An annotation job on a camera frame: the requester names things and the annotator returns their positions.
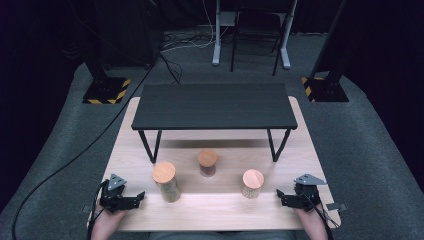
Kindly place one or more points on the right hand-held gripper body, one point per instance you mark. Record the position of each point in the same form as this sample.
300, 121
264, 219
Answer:
306, 196

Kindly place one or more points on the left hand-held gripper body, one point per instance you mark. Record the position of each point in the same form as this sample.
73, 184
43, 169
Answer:
111, 200

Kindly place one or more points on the small glass jar pale grains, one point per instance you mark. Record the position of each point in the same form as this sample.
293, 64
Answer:
253, 179

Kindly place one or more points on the tall glass jar wooden lid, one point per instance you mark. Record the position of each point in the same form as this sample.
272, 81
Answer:
164, 172

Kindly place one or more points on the small glass jar red contents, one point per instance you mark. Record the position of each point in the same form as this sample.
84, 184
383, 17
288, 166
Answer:
207, 158

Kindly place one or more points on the black shelf with metal legs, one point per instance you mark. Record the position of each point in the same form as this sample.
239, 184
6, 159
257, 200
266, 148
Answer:
213, 106

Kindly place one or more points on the person's left hand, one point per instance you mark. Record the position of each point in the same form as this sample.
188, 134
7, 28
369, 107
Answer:
106, 220

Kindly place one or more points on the person's right hand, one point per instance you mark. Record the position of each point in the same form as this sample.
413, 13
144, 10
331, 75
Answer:
313, 220

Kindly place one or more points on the person's grey-clothed lap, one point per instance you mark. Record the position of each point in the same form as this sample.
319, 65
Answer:
220, 236

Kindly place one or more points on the black stand with striped base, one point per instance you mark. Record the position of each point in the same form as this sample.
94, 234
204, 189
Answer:
106, 90
326, 90

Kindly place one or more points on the black chair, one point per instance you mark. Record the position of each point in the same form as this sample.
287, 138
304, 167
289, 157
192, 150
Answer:
235, 50

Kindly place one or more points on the dark box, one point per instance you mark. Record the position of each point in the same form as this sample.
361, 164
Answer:
130, 33

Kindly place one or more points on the grey metal bracket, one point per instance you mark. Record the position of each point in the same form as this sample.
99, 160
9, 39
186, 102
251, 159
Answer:
87, 209
337, 206

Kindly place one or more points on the white desk frame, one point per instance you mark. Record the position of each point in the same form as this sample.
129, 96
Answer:
217, 50

